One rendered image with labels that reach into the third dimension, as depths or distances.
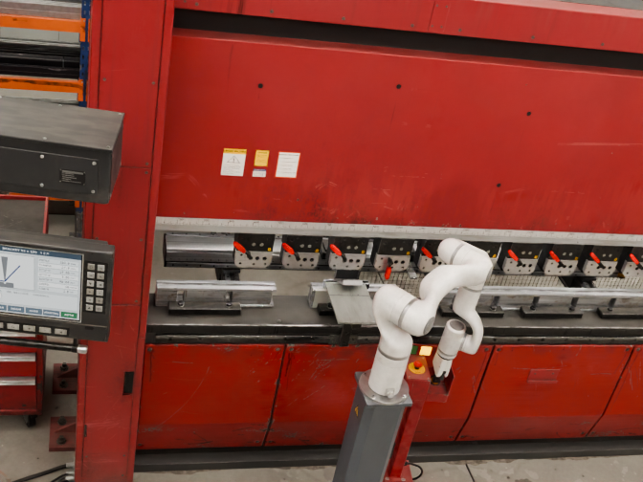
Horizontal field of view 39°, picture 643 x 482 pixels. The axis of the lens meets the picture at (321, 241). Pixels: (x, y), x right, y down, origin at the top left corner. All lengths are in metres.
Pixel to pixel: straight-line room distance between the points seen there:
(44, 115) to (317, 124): 1.08
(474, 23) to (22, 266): 1.78
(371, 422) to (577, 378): 1.44
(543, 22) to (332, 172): 0.97
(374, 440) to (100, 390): 1.13
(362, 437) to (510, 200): 1.18
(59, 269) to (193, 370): 1.17
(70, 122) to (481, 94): 1.59
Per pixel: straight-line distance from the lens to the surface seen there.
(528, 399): 4.55
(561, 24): 3.57
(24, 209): 4.20
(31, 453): 4.43
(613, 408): 4.85
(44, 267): 2.93
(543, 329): 4.26
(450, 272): 3.34
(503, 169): 3.79
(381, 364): 3.31
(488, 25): 3.45
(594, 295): 4.43
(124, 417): 3.93
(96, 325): 3.03
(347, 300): 3.82
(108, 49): 3.01
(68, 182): 2.77
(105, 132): 2.78
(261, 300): 3.88
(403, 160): 3.61
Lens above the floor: 3.23
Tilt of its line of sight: 32 degrees down
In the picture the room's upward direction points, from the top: 12 degrees clockwise
